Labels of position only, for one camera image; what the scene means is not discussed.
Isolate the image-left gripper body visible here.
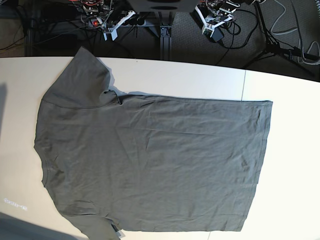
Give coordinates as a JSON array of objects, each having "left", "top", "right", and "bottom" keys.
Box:
[{"left": 104, "top": 11, "right": 135, "bottom": 34}]

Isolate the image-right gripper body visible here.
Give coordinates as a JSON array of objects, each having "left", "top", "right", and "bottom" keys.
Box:
[{"left": 194, "top": 6, "right": 234, "bottom": 32}]

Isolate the dark grey T-shirt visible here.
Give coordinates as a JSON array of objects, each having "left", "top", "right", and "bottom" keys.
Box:
[{"left": 34, "top": 48, "right": 273, "bottom": 240}]

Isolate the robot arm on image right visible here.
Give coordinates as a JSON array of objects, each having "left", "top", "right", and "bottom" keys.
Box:
[{"left": 194, "top": 0, "right": 255, "bottom": 34}]

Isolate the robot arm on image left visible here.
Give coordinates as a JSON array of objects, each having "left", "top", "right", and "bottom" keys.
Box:
[{"left": 70, "top": 0, "right": 136, "bottom": 38}]

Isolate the black power adapter brick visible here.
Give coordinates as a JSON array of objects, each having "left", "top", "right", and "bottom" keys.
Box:
[{"left": 210, "top": 27, "right": 225, "bottom": 43}]

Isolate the black power strip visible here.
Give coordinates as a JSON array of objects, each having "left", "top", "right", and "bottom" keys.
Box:
[{"left": 84, "top": 16, "right": 146, "bottom": 28}]

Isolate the black tripod stand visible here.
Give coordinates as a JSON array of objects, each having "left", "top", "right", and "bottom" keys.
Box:
[{"left": 243, "top": 0, "right": 320, "bottom": 78}]

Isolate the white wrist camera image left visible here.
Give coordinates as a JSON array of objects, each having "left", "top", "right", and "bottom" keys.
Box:
[{"left": 103, "top": 29, "right": 118, "bottom": 41}]

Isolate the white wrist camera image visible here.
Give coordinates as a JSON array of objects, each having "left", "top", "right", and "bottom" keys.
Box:
[
  {"left": 103, "top": 29, "right": 118, "bottom": 41},
  {"left": 202, "top": 28, "right": 214, "bottom": 38}
]

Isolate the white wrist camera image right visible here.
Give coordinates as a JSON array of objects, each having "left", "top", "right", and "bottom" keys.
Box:
[{"left": 202, "top": 28, "right": 214, "bottom": 38}]

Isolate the aluminium frame post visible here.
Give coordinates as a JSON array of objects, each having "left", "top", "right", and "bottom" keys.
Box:
[{"left": 157, "top": 11, "right": 173, "bottom": 61}]

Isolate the grey coiled cable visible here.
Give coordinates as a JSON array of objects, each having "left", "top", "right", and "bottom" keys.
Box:
[{"left": 271, "top": 0, "right": 320, "bottom": 66}]

